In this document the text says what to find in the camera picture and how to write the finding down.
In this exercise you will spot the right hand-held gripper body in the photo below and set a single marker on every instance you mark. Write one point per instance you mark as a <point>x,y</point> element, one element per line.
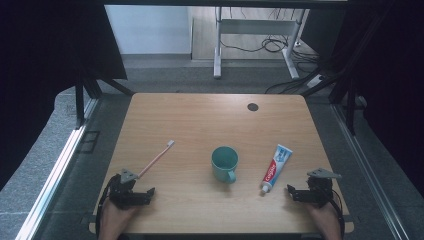
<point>320,191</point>

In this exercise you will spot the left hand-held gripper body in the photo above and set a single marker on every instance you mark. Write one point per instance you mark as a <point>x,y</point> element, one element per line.
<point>121,195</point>

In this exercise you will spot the white toothpaste tube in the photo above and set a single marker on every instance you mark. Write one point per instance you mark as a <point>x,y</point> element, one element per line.
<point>275,168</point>

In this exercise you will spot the pink toothbrush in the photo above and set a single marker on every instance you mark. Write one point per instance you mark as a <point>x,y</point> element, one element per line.
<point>156,159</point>

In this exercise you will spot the teal cup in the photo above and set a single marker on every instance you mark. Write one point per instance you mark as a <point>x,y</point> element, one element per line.
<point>224,165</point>

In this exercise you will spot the person's left hand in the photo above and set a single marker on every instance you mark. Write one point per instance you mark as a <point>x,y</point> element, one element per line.
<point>113,221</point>

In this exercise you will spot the person's right hand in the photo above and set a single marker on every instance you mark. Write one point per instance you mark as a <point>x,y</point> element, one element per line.
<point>328,221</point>

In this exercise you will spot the black metal stand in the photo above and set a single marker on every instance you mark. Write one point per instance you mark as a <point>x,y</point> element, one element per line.
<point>350,110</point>
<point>80,103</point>

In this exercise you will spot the black round table grommet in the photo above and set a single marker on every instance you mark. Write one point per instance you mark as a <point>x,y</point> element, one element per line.
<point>253,107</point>

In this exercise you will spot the white power strip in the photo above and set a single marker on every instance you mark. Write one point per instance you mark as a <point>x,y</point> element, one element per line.
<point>315,81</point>

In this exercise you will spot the black curtain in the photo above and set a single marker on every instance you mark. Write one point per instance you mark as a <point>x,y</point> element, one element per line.
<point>393,83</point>
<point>40,66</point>

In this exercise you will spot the black table bracket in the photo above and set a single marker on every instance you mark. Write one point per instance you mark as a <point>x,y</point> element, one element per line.
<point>87,220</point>

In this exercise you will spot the white desk frame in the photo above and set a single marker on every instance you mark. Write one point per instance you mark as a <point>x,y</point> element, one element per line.
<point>256,26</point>

